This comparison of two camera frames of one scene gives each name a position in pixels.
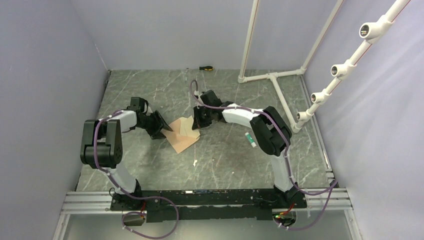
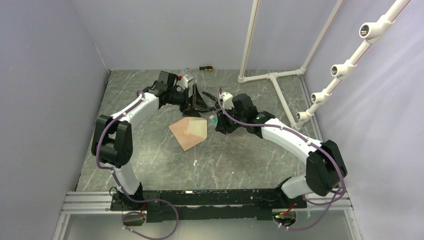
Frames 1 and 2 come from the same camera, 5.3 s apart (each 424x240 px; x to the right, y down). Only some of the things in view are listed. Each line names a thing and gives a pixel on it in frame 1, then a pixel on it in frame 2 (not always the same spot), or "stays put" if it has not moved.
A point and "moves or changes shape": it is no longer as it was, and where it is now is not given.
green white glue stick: x=251 y=140 moves or changes shape
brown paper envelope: x=179 y=142 moves or changes shape
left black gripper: x=160 y=123 -> x=191 y=103
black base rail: x=172 y=205 stays put
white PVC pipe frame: x=368 y=33 stays put
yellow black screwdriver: x=203 y=68 stays put
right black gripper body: x=203 y=118 -> x=228 y=123
